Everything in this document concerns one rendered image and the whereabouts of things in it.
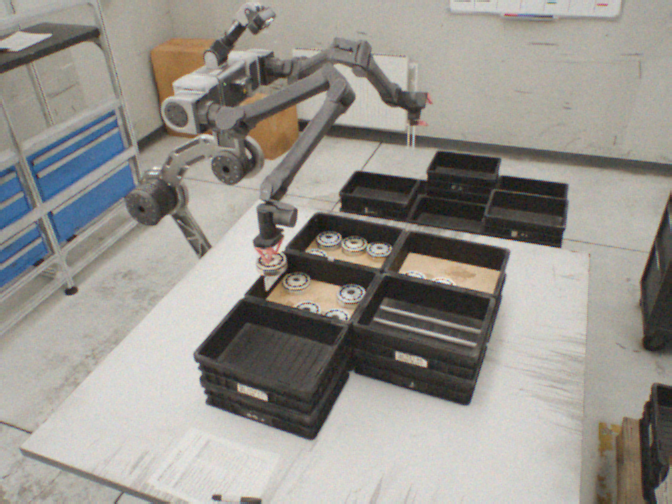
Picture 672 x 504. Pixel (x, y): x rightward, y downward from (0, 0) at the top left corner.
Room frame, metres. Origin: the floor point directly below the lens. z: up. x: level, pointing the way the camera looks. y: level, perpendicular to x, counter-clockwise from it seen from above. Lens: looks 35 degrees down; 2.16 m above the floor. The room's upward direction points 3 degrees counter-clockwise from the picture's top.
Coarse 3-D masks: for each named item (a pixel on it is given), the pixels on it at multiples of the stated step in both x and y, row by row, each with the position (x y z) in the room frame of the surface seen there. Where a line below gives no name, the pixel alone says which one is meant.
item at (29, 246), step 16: (0, 176) 2.67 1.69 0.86; (16, 176) 2.74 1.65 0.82; (0, 192) 2.63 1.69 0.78; (16, 192) 2.71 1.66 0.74; (0, 208) 2.59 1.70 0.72; (16, 208) 2.68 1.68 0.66; (0, 224) 2.57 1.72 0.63; (32, 224) 2.72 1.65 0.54; (16, 240) 2.61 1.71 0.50; (32, 240) 2.70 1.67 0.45; (0, 256) 2.50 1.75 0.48; (16, 256) 2.57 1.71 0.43; (32, 256) 2.66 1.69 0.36; (0, 272) 2.47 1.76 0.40; (16, 272) 2.55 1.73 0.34; (0, 288) 2.44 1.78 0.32
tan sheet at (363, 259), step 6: (318, 234) 2.04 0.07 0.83; (342, 240) 1.99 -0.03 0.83; (312, 246) 1.95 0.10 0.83; (330, 252) 1.90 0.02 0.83; (336, 252) 1.90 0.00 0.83; (342, 252) 1.90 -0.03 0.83; (366, 252) 1.89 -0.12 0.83; (342, 258) 1.86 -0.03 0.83; (348, 258) 1.86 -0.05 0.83; (354, 258) 1.85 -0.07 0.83; (360, 258) 1.85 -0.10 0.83; (366, 258) 1.85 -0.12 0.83; (360, 264) 1.81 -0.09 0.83; (366, 264) 1.81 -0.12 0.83; (372, 264) 1.81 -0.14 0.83; (378, 264) 1.81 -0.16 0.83
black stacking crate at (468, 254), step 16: (416, 240) 1.87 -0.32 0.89; (432, 240) 1.84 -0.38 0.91; (448, 240) 1.82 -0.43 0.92; (400, 256) 1.77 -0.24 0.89; (432, 256) 1.84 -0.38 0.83; (448, 256) 1.81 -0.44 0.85; (464, 256) 1.79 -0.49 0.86; (480, 256) 1.76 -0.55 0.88; (496, 256) 1.74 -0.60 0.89; (496, 304) 1.54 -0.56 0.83
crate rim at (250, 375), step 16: (240, 304) 1.49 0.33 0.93; (256, 304) 1.48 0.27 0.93; (224, 320) 1.40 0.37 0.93; (320, 320) 1.38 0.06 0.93; (208, 336) 1.33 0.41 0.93; (336, 352) 1.25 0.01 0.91; (224, 368) 1.20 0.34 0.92; (240, 368) 1.19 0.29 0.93; (320, 368) 1.18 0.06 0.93; (272, 384) 1.13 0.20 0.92; (288, 384) 1.12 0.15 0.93
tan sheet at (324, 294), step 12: (276, 288) 1.69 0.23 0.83; (312, 288) 1.68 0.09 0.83; (324, 288) 1.67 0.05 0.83; (336, 288) 1.67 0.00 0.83; (276, 300) 1.62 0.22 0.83; (288, 300) 1.61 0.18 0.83; (300, 300) 1.61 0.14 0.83; (312, 300) 1.61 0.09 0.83; (324, 300) 1.60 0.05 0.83; (336, 300) 1.60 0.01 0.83; (348, 312) 1.53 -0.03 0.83
